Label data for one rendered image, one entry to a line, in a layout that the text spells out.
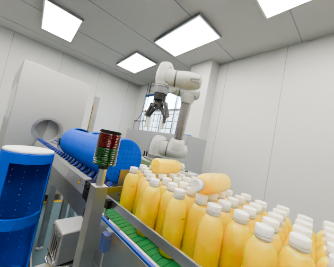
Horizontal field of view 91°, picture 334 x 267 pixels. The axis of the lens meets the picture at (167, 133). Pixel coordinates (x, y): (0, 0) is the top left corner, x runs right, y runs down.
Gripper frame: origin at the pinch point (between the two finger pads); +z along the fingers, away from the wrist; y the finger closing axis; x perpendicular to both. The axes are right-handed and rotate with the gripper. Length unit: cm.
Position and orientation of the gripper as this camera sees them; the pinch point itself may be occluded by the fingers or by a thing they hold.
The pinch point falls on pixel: (154, 126)
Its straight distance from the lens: 103.1
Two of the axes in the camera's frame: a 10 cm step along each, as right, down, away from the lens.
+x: -6.5, -1.7, -7.4
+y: -7.4, -1.0, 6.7
